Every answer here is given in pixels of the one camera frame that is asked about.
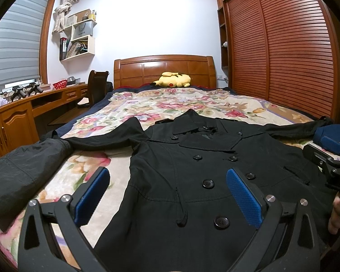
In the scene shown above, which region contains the wooden louvered wardrobe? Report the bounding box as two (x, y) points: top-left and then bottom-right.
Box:
(217, 0), (340, 124)

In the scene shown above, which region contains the folded black jacket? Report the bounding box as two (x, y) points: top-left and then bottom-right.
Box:
(0, 139), (72, 232)

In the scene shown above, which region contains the black double-breasted coat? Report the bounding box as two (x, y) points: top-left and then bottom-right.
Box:
(64, 110), (336, 271)

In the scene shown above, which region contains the folded navy blue garment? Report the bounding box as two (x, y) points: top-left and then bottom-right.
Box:
(313, 124), (340, 145)

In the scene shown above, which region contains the yellow Pikachu plush toy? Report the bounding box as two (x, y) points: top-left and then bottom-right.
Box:
(150, 72), (191, 88)

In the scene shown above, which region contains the red basket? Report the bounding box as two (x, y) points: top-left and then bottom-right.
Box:
(53, 79), (67, 90)

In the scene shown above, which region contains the white wall shelf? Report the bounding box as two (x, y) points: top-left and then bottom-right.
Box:
(59, 9), (97, 63)

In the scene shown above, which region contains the dark wooden chair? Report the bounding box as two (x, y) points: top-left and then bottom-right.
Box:
(77, 70), (114, 107)

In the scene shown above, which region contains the grey window blind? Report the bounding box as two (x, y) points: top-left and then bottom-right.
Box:
(0, 0), (49, 86)

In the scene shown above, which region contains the person's right hand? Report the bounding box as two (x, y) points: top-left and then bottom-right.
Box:
(328, 193), (340, 235)

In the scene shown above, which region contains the tied beige curtain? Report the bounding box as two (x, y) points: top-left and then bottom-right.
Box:
(53, 0), (79, 33)

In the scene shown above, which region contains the wooden desk with cabinets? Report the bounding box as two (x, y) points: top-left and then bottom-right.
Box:
(0, 84), (87, 157)

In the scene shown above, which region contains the wooden bed headboard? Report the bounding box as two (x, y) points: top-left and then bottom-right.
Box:
(114, 55), (217, 89)

